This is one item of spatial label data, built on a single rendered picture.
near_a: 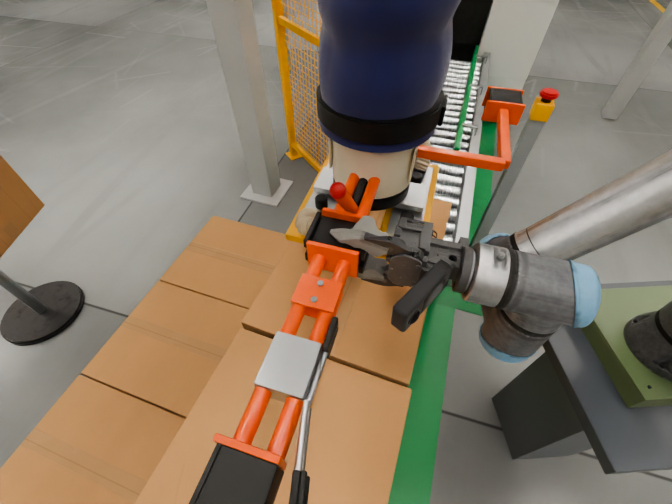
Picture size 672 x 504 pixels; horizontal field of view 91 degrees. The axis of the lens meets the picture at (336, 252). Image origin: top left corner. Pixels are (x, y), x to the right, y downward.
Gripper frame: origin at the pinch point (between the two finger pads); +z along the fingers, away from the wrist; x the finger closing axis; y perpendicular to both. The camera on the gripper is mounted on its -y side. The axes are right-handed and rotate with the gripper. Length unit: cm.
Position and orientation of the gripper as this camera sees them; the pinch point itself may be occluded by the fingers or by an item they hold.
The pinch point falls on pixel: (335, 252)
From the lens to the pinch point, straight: 52.9
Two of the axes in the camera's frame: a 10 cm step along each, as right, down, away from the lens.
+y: 2.9, -7.3, 6.2
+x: -0.1, -6.5, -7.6
